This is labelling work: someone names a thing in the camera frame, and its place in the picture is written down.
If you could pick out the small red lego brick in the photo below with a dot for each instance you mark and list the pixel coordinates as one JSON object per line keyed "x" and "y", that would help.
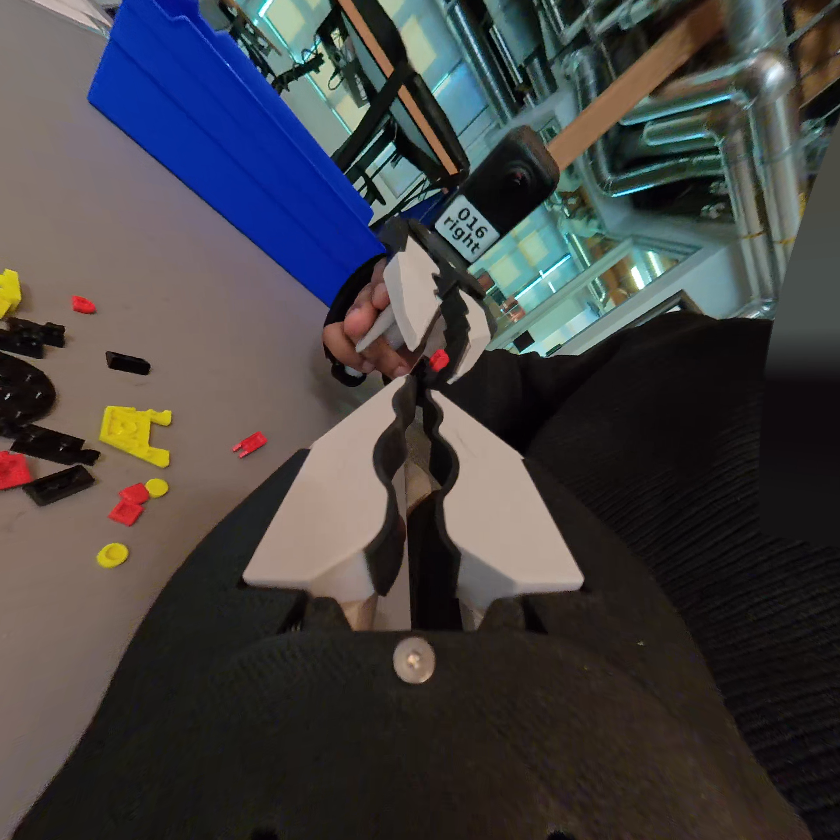
{"x": 438, "y": 359}

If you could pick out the small red rounded lego tile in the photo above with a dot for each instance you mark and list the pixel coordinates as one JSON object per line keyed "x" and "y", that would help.
{"x": 83, "y": 304}

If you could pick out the red lego clip plate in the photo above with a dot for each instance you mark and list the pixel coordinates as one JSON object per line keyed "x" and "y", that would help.
{"x": 249, "y": 444}

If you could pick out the person's right forearm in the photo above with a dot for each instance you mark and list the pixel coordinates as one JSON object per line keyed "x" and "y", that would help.
{"x": 590, "y": 380}

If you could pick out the pile of mixed lego pieces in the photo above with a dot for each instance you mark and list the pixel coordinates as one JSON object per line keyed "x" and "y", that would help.
{"x": 26, "y": 394}

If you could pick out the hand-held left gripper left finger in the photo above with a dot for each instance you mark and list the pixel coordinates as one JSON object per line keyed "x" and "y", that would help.
{"x": 308, "y": 512}

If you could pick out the person's right hand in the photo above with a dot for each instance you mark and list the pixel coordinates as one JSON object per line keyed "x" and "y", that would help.
{"x": 348, "y": 331}

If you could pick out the yellow lego wedge plate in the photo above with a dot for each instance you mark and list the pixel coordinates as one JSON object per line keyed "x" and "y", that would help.
{"x": 131, "y": 430}

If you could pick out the black background desk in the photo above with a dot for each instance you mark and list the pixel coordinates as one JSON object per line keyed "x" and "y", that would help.
{"x": 426, "y": 124}

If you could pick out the silver ventilation ducts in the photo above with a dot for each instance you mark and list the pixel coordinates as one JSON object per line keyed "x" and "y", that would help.
{"x": 768, "y": 85}

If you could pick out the short black lego plate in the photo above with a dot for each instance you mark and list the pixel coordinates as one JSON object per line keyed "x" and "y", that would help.
{"x": 128, "y": 363}

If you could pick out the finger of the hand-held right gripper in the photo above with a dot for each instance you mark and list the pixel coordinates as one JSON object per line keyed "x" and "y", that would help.
{"x": 479, "y": 334}
{"x": 410, "y": 295}

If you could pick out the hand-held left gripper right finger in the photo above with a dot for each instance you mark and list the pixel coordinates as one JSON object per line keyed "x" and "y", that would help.
{"x": 512, "y": 525}

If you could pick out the blue plastic bin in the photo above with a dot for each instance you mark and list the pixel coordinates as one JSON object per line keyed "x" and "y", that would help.
{"x": 229, "y": 151}

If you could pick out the wooden ceiling beam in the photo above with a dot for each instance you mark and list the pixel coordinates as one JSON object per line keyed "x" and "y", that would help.
{"x": 630, "y": 85}

